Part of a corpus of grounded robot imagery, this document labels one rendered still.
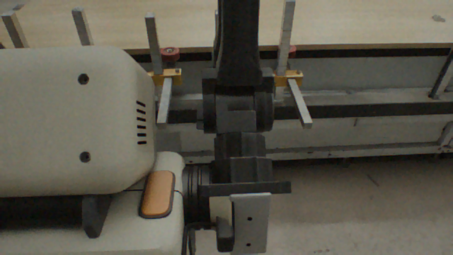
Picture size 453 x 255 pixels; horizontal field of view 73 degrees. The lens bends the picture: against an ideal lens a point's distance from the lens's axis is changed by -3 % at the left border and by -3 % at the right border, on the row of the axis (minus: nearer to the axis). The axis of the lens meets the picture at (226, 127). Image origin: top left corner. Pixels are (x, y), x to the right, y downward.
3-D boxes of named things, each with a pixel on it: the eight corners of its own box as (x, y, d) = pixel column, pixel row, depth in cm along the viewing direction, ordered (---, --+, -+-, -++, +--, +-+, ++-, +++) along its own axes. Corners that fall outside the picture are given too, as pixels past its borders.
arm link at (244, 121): (216, 145, 42) (257, 144, 42) (214, 73, 44) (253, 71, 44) (216, 154, 51) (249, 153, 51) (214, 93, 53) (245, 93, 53)
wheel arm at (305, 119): (311, 130, 111) (313, 121, 108) (301, 131, 111) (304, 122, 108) (287, 68, 144) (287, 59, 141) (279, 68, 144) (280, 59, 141)
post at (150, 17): (169, 120, 142) (153, 14, 110) (161, 120, 141) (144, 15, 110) (170, 115, 144) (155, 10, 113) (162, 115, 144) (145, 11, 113)
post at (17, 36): (56, 120, 138) (9, 13, 107) (48, 120, 138) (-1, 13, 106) (59, 115, 140) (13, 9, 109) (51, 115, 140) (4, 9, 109)
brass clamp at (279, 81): (301, 86, 132) (304, 76, 129) (270, 88, 132) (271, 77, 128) (298, 78, 137) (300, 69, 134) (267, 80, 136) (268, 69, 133)
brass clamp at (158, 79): (181, 86, 129) (180, 75, 125) (148, 87, 128) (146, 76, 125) (182, 78, 133) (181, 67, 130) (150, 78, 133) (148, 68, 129)
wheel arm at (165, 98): (167, 131, 107) (165, 121, 104) (157, 131, 107) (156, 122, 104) (175, 66, 140) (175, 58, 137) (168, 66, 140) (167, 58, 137)
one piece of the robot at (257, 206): (266, 255, 42) (272, 195, 36) (229, 257, 42) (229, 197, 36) (256, 201, 51) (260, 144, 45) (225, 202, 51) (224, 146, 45)
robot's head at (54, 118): (133, 197, 29) (129, 35, 29) (-92, 205, 28) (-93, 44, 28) (159, 178, 43) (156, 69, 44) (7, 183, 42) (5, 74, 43)
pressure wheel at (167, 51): (161, 71, 141) (157, 47, 134) (178, 66, 144) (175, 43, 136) (165, 79, 136) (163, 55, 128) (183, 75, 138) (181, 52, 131)
